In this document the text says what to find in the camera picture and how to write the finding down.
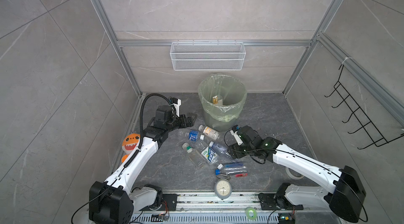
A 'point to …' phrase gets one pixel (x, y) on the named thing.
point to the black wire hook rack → (377, 139)
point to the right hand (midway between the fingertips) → (233, 146)
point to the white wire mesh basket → (208, 56)
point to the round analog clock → (222, 189)
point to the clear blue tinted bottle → (220, 149)
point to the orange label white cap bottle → (209, 132)
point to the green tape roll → (254, 211)
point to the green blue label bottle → (203, 145)
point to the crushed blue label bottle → (184, 134)
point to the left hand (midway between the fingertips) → (189, 112)
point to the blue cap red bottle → (236, 170)
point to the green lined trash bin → (221, 98)
